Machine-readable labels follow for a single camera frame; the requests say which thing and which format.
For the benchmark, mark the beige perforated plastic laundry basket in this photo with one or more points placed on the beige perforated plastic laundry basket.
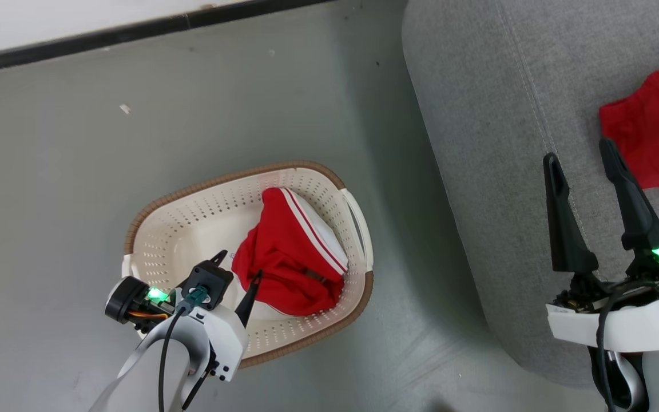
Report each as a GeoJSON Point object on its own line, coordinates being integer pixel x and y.
{"type": "Point", "coordinates": [192, 223]}

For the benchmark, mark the black baseboard strip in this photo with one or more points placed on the black baseboard strip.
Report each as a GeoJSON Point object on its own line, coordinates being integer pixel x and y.
{"type": "Point", "coordinates": [78, 41]}

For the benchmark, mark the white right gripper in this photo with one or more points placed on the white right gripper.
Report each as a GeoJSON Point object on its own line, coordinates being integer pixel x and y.
{"type": "Point", "coordinates": [650, 323]}

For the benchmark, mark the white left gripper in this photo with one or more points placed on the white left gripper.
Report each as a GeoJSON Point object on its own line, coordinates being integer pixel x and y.
{"type": "Point", "coordinates": [223, 337]}

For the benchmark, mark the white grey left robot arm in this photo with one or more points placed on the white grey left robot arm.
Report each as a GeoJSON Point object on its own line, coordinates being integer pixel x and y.
{"type": "Point", "coordinates": [146, 377]}

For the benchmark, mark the grey fabric sofa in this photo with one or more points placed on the grey fabric sofa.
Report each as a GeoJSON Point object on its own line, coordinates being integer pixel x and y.
{"type": "Point", "coordinates": [478, 114]}

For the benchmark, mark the red garment with white stripes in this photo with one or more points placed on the red garment with white stripes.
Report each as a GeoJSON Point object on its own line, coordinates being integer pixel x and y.
{"type": "Point", "coordinates": [284, 252]}

